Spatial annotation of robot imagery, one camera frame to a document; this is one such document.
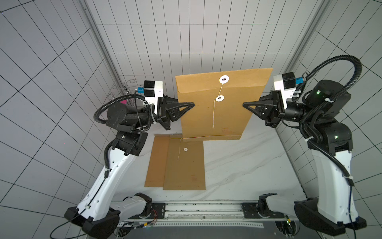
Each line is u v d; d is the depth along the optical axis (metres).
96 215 0.35
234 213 0.73
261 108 0.41
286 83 0.35
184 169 0.88
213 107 0.43
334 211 0.35
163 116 0.38
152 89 0.33
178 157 0.92
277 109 0.39
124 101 0.31
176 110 0.40
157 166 0.89
